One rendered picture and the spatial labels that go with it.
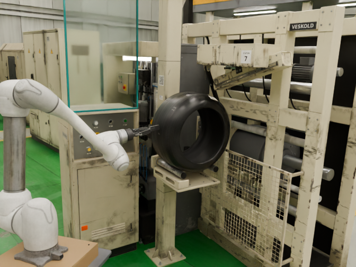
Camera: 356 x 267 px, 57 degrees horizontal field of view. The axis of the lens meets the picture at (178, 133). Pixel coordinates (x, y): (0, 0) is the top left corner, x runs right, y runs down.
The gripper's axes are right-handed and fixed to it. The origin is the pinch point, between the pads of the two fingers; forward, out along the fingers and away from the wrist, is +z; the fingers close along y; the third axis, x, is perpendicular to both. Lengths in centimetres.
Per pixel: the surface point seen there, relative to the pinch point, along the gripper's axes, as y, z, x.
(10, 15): 942, 44, -148
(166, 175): 5.3, 8.3, 38.1
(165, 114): 0.0, 9.2, -7.6
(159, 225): 31, 10, 94
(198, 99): -10.2, 29.8, -14.7
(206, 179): -4, 36, 48
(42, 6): 959, 142, -169
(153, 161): 23.9, 8.5, 33.6
